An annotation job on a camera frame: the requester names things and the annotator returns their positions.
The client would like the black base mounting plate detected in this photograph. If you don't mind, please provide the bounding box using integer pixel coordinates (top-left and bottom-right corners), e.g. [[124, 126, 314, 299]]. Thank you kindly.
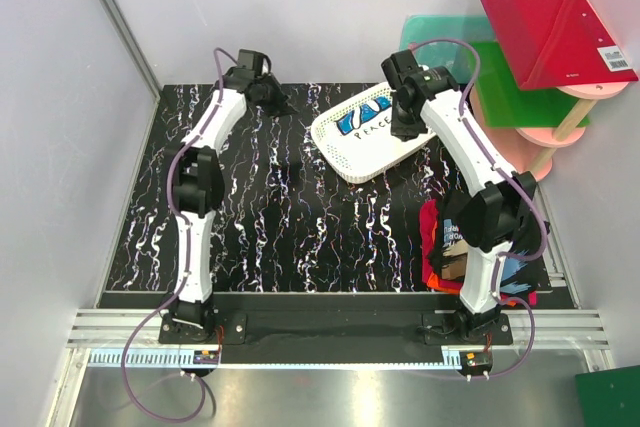
[[159, 293, 485, 367]]

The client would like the left corner aluminium post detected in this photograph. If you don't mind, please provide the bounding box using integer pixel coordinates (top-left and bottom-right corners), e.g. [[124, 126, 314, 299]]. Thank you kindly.
[[99, 0, 162, 99]]

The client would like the black t shirt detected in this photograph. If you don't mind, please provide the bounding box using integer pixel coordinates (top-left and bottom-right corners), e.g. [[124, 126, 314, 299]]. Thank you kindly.
[[420, 190, 548, 303]]

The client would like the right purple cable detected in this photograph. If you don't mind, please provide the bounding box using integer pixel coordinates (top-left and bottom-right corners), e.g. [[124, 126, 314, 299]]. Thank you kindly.
[[409, 39, 549, 382]]

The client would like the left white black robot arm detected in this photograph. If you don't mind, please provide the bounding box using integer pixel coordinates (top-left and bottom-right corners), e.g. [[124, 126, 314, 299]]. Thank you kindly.
[[162, 48, 295, 343]]

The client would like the orange t shirt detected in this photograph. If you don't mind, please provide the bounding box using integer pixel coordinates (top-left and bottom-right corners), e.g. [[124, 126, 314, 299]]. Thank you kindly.
[[424, 271, 521, 308]]

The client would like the aluminium frame rail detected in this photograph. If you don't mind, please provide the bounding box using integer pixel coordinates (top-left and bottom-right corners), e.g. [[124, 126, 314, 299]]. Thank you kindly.
[[66, 309, 609, 370]]

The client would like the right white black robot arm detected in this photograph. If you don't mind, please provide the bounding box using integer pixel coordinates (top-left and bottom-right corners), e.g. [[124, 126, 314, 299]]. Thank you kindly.
[[381, 50, 547, 344]]

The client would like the teal plastic board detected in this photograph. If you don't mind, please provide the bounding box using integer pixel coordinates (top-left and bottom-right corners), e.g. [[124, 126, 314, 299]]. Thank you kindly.
[[399, 15, 496, 84]]

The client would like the purple cable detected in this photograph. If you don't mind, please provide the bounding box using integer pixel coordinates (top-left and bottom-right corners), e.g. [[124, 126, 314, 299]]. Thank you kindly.
[[409, 39, 549, 382], [121, 48, 241, 421]]

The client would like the dark green board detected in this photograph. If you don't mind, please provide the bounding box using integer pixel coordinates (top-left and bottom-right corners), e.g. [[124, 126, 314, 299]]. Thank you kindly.
[[575, 366, 640, 427]]

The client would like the green plastic sheet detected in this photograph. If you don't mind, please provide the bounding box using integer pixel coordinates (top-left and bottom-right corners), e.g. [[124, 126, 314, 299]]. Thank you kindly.
[[471, 42, 578, 128]]

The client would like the red plastic sheet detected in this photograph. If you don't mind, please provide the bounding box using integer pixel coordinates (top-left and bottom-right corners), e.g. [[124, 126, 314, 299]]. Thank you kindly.
[[480, 0, 638, 91]]

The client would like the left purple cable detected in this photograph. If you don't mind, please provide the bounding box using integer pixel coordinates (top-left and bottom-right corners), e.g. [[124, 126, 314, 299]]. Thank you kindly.
[[121, 48, 241, 421]]

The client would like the pink wooden shelf stand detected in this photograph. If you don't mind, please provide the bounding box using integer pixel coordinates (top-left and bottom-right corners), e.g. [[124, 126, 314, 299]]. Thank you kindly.
[[470, 82, 633, 179]]

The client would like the white plastic laundry basket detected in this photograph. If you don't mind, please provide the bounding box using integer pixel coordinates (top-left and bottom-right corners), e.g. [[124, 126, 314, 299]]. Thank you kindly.
[[310, 82, 435, 184]]

